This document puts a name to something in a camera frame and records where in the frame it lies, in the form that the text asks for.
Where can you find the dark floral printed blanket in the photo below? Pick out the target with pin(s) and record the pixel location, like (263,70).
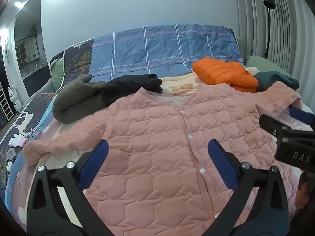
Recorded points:
(76,56)

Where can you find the white pleated curtain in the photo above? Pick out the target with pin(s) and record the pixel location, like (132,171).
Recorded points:
(290,29)

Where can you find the dark teal garment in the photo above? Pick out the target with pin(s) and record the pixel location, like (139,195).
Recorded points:
(275,78)

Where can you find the black floor lamp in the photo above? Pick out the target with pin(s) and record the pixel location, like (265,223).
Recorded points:
(269,0)

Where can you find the slatted ladder rack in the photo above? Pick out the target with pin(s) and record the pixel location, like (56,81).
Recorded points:
(5,103)

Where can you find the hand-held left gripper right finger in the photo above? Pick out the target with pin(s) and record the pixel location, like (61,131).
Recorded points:
(221,164)

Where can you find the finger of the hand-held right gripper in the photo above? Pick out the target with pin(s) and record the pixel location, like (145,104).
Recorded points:
(301,115)
(270,124)

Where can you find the arched wall mirror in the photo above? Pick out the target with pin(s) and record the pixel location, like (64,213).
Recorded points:
(29,46)

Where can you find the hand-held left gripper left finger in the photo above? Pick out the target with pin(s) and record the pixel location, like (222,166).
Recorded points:
(97,161)

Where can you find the black folded garment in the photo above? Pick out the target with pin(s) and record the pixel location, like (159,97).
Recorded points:
(128,86)

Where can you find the white round camera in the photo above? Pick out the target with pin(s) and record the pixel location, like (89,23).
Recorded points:
(5,51)

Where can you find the grey-brown fleece garment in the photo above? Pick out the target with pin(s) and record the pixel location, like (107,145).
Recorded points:
(73,98)

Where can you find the green pillow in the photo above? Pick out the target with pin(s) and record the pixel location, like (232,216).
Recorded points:
(57,71)
(265,65)

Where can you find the pink quilted jacket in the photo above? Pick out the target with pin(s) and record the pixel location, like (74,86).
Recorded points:
(147,132)

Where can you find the blue checked quilt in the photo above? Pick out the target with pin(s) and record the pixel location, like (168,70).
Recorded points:
(147,49)

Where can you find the white bear figurine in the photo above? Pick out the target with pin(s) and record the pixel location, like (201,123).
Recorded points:
(13,98)

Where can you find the orange puffer jacket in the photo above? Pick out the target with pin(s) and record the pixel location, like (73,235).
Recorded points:
(216,71)

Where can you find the pale pink fleece blanket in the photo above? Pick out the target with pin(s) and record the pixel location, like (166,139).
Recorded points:
(29,191)

